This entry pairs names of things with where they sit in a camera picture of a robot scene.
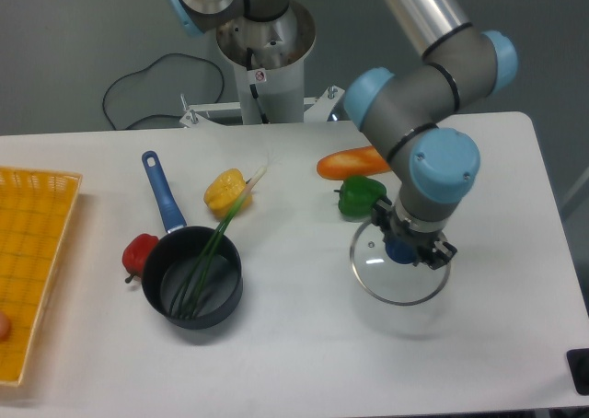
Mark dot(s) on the glass pot lid blue knob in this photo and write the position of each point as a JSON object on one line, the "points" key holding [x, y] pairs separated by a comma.
{"points": [[391, 282]]}

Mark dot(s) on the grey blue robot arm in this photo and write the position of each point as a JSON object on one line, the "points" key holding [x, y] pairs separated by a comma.
{"points": [[400, 116]]}

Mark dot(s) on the green spring onion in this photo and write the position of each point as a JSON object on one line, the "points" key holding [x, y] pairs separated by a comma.
{"points": [[184, 303]]}

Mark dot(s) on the green bell pepper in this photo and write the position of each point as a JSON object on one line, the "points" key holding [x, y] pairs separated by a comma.
{"points": [[358, 194]]}

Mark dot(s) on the orange baguette bread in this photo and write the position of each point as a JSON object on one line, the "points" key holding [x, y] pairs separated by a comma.
{"points": [[362, 161]]}

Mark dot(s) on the black device at table corner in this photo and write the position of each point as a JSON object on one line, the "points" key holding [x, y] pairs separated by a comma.
{"points": [[578, 361]]}

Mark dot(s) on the dark pot blue handle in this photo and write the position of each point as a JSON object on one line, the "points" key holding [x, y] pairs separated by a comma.
{"points": [[176, 253]]}

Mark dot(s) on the yellow bell pepper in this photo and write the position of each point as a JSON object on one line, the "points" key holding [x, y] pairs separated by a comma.
{"points": [[223, 192]]}

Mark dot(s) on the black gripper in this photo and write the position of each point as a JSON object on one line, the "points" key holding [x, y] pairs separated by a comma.
{"points": [[408, 238]]}

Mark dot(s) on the yellow woven basket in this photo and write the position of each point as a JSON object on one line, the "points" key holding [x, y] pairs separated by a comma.
{"points": [[36, 207]]}

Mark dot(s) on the red bell pepper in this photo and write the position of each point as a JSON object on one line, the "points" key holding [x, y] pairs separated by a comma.
{"points": [[136, 253]]}

